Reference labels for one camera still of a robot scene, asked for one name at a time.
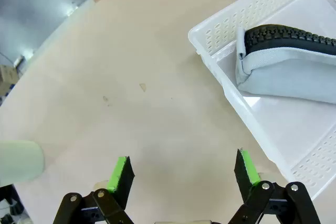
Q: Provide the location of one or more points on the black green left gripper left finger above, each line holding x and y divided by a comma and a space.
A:
123, 182

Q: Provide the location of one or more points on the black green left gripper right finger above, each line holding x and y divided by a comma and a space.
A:
245, 179

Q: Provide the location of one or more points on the pale green plastic cup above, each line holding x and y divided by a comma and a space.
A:
18, 161

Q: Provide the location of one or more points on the grey pencil case black zipper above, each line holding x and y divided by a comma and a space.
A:
288, 77

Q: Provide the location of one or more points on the white perforated plastic basket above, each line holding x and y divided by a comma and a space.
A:
288, 134

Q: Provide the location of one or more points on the brown cardboard box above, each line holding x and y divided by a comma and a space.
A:
8, 73

